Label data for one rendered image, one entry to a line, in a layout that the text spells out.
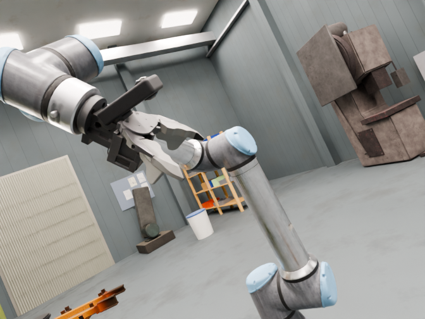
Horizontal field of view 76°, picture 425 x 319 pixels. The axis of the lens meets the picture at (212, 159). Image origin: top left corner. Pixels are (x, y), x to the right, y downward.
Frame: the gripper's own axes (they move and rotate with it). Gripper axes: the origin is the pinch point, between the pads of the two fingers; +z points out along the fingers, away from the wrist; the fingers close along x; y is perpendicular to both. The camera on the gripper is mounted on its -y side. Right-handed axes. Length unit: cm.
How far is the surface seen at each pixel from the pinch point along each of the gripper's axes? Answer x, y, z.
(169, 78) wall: -958, 327, -217
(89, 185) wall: -573, 607, -257
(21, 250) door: -379, 732, -311
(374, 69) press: -525, -16, 227
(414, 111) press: -498, 15, 325
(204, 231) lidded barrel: -410, 422, 90
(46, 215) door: -462, 670, -309
